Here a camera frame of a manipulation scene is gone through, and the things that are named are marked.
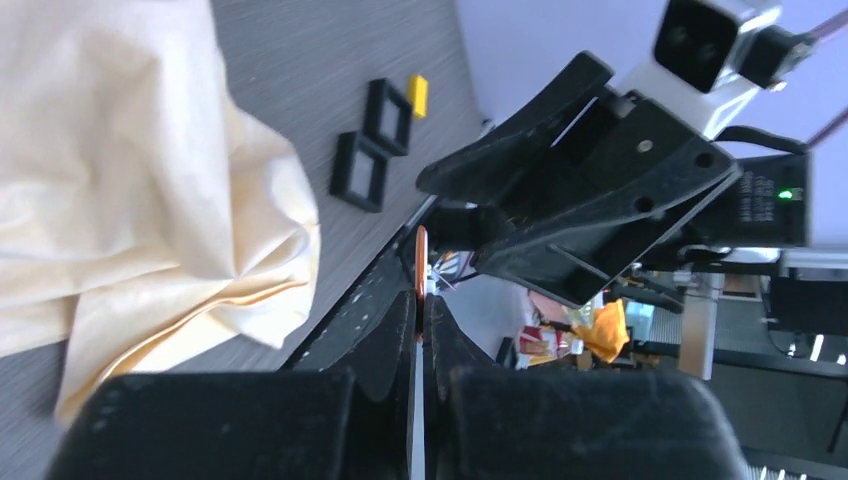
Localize round white brooch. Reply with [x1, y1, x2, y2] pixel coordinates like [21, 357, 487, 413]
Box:
[413, 225, 429, 339]

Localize cream yellow garment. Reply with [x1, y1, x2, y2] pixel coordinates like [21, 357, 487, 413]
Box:
[1, 1, 320, 425]

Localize small yellow block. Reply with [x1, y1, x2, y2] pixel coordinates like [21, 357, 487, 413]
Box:
[407, 75, 429, 119]

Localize black square frame right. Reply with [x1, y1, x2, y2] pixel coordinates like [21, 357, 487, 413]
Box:
[363, 78, 412, 157]

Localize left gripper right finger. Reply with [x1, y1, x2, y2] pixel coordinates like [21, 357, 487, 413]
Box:
[422, 295, 748, 479]

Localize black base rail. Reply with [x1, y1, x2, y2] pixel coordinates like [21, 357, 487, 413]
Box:
[281, 196, 435, 370]

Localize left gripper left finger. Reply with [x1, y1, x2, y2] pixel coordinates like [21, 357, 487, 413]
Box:
[47, 291, 416, 479]

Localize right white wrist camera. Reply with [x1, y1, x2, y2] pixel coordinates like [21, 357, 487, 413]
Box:
[619, 0, 818, 139]

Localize black square frame left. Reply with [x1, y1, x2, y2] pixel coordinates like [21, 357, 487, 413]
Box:
[329, 131, 390, 213]

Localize black square frame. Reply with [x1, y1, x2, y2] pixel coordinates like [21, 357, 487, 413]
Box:
[363, 78, 412, 157]
[329, 131, 390, 213]

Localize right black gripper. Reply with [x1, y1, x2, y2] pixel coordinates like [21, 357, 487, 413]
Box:
[416, 51, 811, 307]

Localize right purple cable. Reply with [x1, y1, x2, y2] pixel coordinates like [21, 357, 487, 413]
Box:
[804, 6, 848, 148]

